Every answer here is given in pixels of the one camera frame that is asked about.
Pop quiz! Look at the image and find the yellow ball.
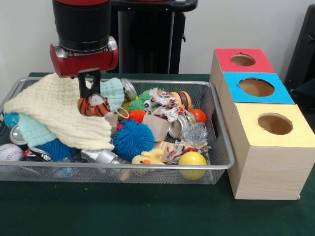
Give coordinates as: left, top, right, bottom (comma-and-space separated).
178, 151, 208, 180

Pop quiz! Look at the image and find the wooden three-hole sorting box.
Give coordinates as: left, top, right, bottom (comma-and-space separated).
209, 48, 315, 201

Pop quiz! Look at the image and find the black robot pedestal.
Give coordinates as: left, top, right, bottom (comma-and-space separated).
109, 0, 199, 74

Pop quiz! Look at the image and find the silver plastic toy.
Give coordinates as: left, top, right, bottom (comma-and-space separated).
80, 148, 122, 165

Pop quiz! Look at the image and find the orange striped tiger plush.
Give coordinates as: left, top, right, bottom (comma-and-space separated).
77, 94, 130, 120

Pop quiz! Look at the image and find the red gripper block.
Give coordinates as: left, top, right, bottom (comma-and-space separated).
49, 36, 120, 99

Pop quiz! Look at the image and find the shallow clear mesh bin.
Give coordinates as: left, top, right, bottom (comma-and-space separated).
0, 76, 235, 185

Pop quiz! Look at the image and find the cream muslin cloth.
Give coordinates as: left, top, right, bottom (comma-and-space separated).
3, 73, 115, 151

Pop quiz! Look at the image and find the dark green tablecloth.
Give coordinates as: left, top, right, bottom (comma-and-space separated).
295, 78, 315, 99
0, 72, 315, 236

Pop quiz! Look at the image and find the black stand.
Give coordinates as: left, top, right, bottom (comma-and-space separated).
284, 4, 315, 99

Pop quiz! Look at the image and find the brown striped burger toy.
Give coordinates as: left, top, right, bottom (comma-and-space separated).
170, 90, 192, 110

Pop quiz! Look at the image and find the blue globe ball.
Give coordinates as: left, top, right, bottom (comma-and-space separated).
3, 112, 20, 129

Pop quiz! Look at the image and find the mint green cloth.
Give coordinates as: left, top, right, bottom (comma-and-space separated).
18, 77, 125, 148

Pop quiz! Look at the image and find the red-orange ball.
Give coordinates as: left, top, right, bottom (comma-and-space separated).
189, 108, 207, 124

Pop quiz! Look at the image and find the white baseball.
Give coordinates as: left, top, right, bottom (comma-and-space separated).
0, 144, 23, 162

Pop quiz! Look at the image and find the yellow duck plush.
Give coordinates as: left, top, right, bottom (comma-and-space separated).
131, 148, 166, 165

